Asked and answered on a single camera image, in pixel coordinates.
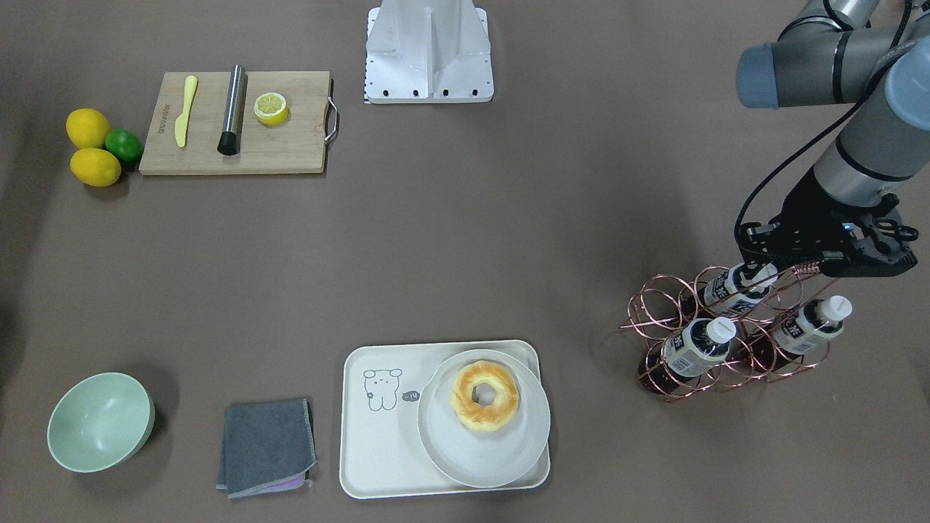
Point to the copper wire bottle rack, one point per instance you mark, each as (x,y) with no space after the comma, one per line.
(666,304)

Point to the white round plate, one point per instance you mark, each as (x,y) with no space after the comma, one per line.
(483,459)

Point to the bamboo cutting board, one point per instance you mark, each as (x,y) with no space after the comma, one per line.
(297,146)

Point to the half lemon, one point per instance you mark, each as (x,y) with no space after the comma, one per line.
(271,108)

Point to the tea bottle front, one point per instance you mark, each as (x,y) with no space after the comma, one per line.
(687,354)

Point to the grey folded cloth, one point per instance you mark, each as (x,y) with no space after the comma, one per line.
(266,447)

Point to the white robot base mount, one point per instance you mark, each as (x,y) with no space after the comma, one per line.
(428,52)

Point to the yellow plastic knife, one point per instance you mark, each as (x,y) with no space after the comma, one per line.
(182,121)

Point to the green lime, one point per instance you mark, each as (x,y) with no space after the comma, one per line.
(124,145)

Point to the light green bowl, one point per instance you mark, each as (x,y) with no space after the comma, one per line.
(100,422)

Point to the yellow lemon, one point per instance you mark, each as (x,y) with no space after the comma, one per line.
(95,167)
(87,128)

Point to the yellow lemon lower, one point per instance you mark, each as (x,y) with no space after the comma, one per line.
(95,167)

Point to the tea bottle back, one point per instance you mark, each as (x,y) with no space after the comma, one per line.
(732,293)

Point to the cream serving tray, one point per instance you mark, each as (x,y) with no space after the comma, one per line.
(381,454)

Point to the yellow lemon upper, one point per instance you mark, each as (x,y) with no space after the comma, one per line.
(87,128)

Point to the tea bottle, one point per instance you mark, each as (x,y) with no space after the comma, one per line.
(687,354)
(795,334)
(732,293)

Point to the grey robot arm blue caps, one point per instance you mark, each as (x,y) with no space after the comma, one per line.
(829,54)

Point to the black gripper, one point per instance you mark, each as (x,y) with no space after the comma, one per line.
(808,205)

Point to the glazed donut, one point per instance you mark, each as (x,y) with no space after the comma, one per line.
(474,415)

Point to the steel muddler black tip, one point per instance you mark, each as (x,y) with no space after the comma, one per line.
(229,141)

